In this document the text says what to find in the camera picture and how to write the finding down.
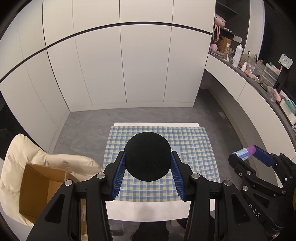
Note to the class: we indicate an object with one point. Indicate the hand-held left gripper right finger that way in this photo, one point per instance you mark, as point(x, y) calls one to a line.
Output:
point(178, 176)

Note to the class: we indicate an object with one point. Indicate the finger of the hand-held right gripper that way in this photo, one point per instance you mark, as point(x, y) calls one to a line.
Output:
point(240, 166)
point(263, 155)

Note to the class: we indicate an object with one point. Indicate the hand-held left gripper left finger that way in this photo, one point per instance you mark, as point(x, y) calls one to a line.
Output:
point(119, 176)

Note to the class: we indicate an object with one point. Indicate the small bottle purple cap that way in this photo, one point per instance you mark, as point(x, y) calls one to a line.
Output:
point(245, 153)

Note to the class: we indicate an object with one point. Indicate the translucent case with clasp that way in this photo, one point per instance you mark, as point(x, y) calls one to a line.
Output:
point(176, 149)

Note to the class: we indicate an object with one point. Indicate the black round puff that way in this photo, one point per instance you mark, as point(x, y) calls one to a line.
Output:
point(148, 157)

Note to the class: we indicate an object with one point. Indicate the brown cardboard box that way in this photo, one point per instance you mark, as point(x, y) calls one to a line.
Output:
point(37, 185)

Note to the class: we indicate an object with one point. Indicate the blue yellow checkered tablecloth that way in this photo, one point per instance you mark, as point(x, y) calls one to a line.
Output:
point(196, 162)

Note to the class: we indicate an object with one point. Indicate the white table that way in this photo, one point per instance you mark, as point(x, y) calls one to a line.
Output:
point(150, 210)

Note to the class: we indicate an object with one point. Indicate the white storage box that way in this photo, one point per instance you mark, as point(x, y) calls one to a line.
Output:
point(288, 111)

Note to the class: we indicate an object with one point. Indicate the clear glass cup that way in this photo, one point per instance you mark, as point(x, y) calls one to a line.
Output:
point(271, 91)

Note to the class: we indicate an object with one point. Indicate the black stand with metal plate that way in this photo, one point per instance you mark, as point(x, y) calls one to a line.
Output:
point(283, 78)

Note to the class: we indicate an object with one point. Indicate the clear plastic drawer organizer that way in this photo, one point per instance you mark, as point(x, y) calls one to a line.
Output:
point(270, 73)

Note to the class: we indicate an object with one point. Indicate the small white bottle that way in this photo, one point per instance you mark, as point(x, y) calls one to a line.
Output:
point(243, 67)

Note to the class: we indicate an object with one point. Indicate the cream padded armchair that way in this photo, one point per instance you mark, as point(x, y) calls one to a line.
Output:
point(23, 153)

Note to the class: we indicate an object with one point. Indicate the tall white bottle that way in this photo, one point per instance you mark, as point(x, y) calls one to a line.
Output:
point(237, 55)

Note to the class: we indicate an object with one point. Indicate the brown printed box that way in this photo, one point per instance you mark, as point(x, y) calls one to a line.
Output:
point(225, 44)

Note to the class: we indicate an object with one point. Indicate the small pink plush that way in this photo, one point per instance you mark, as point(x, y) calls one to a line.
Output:
point(214, 47)

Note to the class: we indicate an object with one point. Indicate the black glass panel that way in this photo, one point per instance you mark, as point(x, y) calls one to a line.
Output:
point(9, 129)

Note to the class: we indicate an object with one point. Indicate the pink plush handbag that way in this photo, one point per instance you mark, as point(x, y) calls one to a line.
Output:
point(219, 20)

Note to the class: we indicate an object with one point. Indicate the wall socket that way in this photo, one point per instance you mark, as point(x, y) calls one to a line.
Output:
point(222, 115)

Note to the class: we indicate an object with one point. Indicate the white wall cabinets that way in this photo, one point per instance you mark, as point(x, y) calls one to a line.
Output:
point(138, 64)

